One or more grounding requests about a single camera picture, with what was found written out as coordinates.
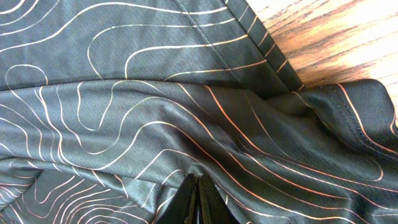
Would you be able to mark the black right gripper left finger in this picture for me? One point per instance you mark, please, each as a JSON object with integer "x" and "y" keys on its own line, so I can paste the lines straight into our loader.
{"x": 183, "y": 207}

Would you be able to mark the black patterned sports jersey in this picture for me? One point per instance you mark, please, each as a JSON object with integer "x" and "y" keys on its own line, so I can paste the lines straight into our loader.
{"x": 107, "y": 106}

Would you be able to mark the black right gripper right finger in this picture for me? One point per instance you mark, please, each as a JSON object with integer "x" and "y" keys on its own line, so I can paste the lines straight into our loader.
{"x": 212, "y": 207}

